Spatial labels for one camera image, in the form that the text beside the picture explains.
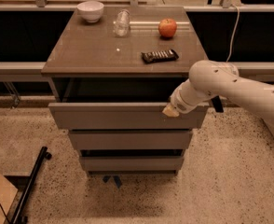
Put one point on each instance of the blue tape cross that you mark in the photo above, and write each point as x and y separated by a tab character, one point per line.
116	180

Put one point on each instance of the grey drawer cabinet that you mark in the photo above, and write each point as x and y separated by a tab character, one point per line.
90	64

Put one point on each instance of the black metal stand bar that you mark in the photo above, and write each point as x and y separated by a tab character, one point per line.
18	217

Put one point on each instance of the clear drinking glass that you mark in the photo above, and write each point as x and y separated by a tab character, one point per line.
122	23

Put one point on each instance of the grey drawer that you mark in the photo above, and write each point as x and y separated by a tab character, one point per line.
123	116
116	164
157	139

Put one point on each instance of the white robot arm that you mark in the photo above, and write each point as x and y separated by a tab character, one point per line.
228	177

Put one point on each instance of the white ceramic bowl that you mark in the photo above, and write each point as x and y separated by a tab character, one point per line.
90	11

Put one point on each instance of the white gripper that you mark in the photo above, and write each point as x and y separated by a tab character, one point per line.
178	104

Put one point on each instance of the black chocolate bar wrapper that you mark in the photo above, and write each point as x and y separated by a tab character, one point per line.
159	56

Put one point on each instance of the grey metal railing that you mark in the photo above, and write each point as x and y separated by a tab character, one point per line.
31	72

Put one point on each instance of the grey top drawer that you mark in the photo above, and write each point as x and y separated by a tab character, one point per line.
123	116

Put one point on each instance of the grey middle drawer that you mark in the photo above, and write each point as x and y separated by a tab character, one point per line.
157	139

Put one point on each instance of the grey bottom drawer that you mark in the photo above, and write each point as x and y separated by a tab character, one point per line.
116	164

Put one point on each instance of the red apple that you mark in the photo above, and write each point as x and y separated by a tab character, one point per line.
167	28

